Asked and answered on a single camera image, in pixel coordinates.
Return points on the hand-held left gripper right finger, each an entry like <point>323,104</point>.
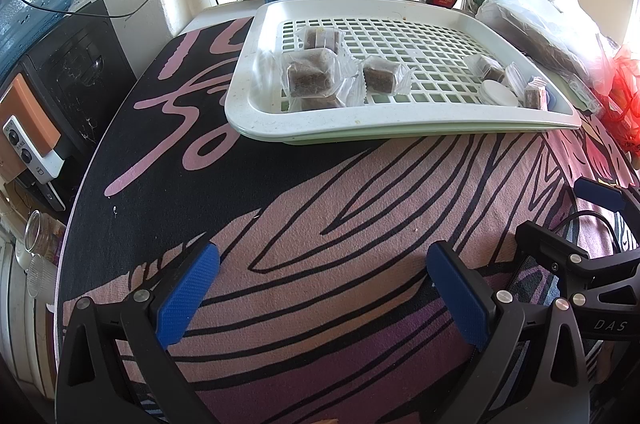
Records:
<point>460,299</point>

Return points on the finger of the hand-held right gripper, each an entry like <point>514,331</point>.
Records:
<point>545,246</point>
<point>600,194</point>

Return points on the red plastic bag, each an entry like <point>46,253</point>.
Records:
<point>625,104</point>

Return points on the clear plastic bag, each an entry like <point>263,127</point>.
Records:
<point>540,14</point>

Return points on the wood-sided speaker with knobs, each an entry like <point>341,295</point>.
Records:
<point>25,114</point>

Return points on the clear glass cup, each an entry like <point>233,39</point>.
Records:
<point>40,276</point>

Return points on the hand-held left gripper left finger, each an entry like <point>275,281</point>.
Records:
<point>187,294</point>

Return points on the glass jar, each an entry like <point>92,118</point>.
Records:
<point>42,231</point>

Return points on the white round cap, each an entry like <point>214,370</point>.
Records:
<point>497,93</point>

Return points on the printed blanket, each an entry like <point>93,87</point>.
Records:
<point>325,254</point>

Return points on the white perforated plastic tray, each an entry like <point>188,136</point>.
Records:
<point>245,94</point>

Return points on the pale green plastic tray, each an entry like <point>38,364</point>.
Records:
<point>320,141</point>

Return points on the black water dispenser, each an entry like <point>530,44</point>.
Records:
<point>80,64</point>

